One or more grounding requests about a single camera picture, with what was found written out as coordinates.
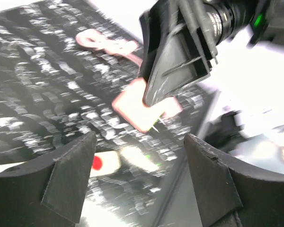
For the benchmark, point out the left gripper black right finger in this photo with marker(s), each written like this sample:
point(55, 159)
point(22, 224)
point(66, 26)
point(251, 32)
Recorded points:
point(230, 192)

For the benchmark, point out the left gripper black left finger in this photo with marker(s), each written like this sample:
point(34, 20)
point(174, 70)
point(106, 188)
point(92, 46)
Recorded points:
point(48, 191)

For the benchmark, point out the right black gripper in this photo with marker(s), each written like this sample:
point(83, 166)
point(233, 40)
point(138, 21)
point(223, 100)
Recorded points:
point(180, 38)

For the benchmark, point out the beige red power strip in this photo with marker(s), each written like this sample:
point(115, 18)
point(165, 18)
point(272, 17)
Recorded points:
point(104, 163)

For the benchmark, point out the pink square plug adapter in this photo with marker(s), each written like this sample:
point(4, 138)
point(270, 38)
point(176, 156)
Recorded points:
point(130, 106)

